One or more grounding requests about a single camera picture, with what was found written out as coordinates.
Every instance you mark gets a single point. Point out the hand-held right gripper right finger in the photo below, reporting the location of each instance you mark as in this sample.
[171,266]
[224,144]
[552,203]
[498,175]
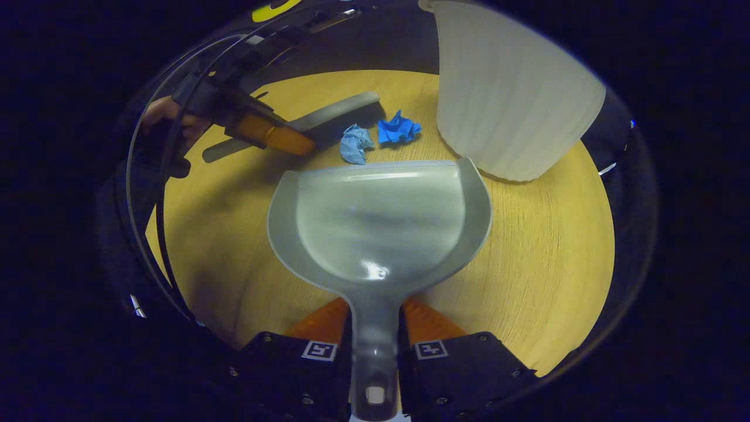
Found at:
[469,375]

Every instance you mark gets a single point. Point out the grey plastic dustpan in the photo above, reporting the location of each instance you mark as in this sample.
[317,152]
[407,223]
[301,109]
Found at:
[381,223]

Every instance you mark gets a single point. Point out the small grey broom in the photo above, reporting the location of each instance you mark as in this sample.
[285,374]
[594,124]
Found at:
[340,111]

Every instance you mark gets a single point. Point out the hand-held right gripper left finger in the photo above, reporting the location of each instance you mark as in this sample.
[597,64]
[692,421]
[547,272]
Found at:
[281,375]

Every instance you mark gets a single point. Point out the white garbage bin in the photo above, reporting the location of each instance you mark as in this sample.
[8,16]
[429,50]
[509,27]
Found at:
[515,99]

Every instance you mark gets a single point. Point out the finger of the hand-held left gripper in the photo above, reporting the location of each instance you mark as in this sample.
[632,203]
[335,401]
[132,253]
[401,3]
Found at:
[275,136]

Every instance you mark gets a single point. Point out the bright blue paper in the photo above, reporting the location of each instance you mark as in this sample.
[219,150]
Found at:
[395,129]

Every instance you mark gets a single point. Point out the light blue paper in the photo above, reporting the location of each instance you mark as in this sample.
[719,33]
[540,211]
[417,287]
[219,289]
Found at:
[354,146]

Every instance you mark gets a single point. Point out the wooden desktop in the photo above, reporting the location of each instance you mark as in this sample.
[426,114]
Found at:
[539,264]

